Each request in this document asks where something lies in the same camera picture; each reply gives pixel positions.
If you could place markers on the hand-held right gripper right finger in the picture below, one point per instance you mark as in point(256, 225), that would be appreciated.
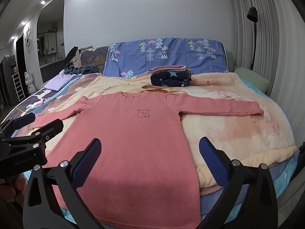
point(209, 158)

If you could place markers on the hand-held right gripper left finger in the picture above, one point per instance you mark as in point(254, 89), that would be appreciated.
point(87, 159)

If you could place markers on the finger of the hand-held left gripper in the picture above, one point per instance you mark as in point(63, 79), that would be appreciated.
point(53, 126)
point(27, 118)

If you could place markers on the pink long-sleeve shirt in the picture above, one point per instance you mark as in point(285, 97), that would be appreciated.
point(133, 148)

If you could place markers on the pile of dark clothes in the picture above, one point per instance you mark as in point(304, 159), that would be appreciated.
point(78, 69)

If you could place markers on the stack of folded pale clothes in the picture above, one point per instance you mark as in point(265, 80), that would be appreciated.
point(169, 69)

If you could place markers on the person's left hand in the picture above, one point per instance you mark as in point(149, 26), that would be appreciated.
point(12, 189)

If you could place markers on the dark cartoon print bed sheet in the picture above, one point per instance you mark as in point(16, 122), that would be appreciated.
point(26, 103)

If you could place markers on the white ladder rack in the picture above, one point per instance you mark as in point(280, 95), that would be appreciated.
point(18, 87)

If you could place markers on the beige printed plush blanket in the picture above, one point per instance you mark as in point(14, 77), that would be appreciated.
point(238, 136)

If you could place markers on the white frog figure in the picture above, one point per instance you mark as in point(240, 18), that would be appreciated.
point(30, 81)

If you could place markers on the dark tall cabinet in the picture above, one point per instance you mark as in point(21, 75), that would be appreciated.
point(6, 81)

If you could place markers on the folded purple cloth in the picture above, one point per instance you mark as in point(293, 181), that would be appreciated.
point(59, 81)

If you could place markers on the dark vanity counter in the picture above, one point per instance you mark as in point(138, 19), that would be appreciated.
point(51, 69)

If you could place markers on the grey gold patterned cover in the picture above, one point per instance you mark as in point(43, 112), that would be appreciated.
point(95, 56)

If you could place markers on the navy star print garment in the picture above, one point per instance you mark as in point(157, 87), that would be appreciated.
point(166, 80)

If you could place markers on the green pillow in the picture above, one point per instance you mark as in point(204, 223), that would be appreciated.
point(252, 78)

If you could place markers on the blue tree print quilt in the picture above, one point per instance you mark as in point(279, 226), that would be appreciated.
point(166, 62)

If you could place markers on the pale grey curtain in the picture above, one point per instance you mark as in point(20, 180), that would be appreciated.
point(281, 64)

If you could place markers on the black floor lamp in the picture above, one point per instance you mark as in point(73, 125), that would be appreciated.
point(252, 14)

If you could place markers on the bear wall decoration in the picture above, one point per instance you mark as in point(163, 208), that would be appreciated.
point(27, 41)

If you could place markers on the wall mirror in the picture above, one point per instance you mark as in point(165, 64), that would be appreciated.
point(46, 44)

